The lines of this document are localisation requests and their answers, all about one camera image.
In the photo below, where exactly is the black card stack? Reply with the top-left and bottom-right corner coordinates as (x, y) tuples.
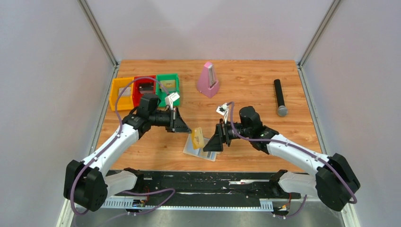
(139, 84), (155, 94)

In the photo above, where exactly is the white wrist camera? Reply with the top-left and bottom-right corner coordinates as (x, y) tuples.
(216, 102), (232, 116)
(165, 92), (180, 110)

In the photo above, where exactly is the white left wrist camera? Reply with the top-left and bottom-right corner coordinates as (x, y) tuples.
(165, 92), (180, 110)

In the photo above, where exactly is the pink metronome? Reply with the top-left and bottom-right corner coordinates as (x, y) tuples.
(196, 61), (220, 98)

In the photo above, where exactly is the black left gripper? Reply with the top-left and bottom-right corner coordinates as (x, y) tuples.
(149, 106), (191, 132)

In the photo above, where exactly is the gold card stack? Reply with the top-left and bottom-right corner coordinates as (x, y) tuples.
(161, 79), (176, 92)

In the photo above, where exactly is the silver card stack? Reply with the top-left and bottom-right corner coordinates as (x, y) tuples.
(118, 87), (132, 96)

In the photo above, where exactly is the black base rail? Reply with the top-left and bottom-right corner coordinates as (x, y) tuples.
(67, 170), (353, 211)

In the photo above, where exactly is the red plastic bin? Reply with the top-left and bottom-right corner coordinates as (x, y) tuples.
(132, 79), (156, 107)

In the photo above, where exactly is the yellow plastic bin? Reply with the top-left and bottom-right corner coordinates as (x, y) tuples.
(109, 77), (134, 111)

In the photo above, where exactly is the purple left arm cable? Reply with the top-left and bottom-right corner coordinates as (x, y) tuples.
(69, 76), (176, 217)

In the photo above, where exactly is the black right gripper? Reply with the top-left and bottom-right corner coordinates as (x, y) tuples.
(203, 119), (251, 152)

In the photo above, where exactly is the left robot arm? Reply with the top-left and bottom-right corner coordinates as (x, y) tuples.
(63, 92), (191, 215)

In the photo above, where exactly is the green plastic bin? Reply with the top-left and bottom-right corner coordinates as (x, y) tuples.
(155, 73), (180, 107)

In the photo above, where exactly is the black silver microphone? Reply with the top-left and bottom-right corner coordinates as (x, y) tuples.
(273, 79), (288, 117)

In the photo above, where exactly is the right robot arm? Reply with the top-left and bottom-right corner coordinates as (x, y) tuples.
(203, 102), (361, 211)

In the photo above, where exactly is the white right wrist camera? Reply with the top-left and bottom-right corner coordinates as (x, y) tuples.
(216, 102), (232, 116)

